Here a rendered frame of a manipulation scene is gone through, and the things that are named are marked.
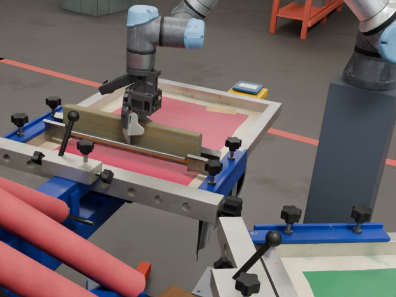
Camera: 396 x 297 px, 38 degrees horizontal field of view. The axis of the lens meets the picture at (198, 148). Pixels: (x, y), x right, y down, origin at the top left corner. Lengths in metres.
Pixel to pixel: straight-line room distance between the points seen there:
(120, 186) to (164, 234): 1.71
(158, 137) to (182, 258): 1.41
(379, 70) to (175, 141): 0.58
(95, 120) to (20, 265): 0.86
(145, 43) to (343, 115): 0.59
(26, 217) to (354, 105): 1.02
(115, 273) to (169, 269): 1.84
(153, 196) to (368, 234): 0.48
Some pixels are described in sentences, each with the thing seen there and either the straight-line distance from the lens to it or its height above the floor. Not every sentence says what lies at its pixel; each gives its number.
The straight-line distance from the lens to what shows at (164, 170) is 1.57.
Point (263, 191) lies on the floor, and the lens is 3.55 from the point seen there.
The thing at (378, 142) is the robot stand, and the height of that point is 1.06.
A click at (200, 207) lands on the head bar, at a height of 1.02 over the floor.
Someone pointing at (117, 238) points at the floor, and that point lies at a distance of 2.99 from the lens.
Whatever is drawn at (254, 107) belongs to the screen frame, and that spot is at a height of 0.97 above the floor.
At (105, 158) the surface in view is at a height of 0.96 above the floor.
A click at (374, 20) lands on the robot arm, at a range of 1.48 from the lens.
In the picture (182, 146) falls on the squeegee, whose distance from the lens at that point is 1.52.
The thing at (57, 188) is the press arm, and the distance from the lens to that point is 1.30.
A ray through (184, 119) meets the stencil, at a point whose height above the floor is 0.96.
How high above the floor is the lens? 1.67
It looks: 25 degrees down
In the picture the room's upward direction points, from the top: 6 degrees clockwise
